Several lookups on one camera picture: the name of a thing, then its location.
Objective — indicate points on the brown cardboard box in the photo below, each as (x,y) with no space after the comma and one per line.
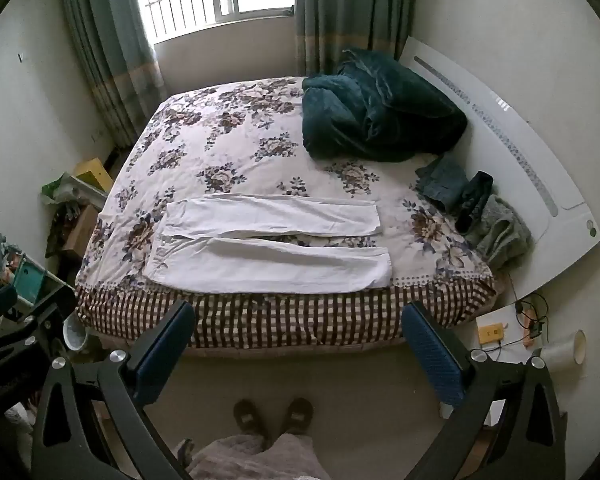
(82,230)

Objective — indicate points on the white round container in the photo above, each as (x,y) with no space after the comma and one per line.
(75,339)

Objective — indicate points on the white paper cup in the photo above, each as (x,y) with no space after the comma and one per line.
(562,352)

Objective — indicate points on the white pants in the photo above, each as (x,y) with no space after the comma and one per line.
(280,265)

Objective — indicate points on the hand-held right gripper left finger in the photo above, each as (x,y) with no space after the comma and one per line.
(165,355)

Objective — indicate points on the grey-green garment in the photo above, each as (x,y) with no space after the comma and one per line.
(505,235)

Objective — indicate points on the grey-green striped curtain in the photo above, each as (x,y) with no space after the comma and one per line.
(350,10)
(110,35)

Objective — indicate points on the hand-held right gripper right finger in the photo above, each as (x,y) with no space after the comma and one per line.
(430,355)

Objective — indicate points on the white bedside table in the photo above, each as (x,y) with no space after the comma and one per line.
(490,316)

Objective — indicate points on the white headboard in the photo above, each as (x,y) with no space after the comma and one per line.
(530,135)

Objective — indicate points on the black garment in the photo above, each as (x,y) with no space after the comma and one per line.
(475,200)

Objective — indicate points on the brown slipper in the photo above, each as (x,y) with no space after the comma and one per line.
(249,416)
(297,415)

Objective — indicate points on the yellow power socket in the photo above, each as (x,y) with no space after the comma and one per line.
(491,333)

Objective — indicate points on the dark blue folded jeans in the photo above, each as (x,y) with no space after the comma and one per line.
(442,182)

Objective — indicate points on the yellow box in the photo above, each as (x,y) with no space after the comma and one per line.
(94,172)

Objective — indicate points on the dark teal blanket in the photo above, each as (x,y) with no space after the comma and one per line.
(380,110)

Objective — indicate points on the teal and white box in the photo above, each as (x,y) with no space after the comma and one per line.
(30,280)

